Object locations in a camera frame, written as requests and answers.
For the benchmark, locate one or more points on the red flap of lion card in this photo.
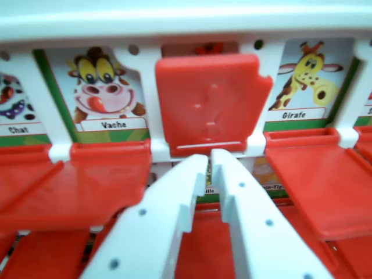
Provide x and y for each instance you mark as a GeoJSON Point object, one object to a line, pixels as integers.
{"type": "Point", "coordinates": [209, 101]}

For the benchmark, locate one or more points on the red flap of cow card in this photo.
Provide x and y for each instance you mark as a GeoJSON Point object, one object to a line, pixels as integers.
{"type": "Point", "coordinates": [87, 186]}

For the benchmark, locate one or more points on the red flap of giraffe card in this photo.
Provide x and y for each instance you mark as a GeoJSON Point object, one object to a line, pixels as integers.
{"type": "Point", "coordinates": [325, 180]}

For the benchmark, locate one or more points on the cow picture card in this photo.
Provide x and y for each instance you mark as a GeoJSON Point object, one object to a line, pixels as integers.
{"type": "Point", "coordinates": [104, 96]}

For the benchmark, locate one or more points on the red flap of cat card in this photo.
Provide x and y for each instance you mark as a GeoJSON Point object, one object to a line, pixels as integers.
{"type": "Point", "coordinates": [20, 165]}

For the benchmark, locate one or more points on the giraffe picture card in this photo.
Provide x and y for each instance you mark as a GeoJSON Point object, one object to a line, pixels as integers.
{"type": "Point", "coordinates": [305, 87]}

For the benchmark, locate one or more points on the cat picture card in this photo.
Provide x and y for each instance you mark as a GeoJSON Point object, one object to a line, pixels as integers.
{"type": "Point", "coordinates": [17, 116]}

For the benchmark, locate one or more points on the red and white game board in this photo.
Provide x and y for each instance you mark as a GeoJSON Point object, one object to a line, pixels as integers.
{"type": "Point", "coordinates": [186, 26]}

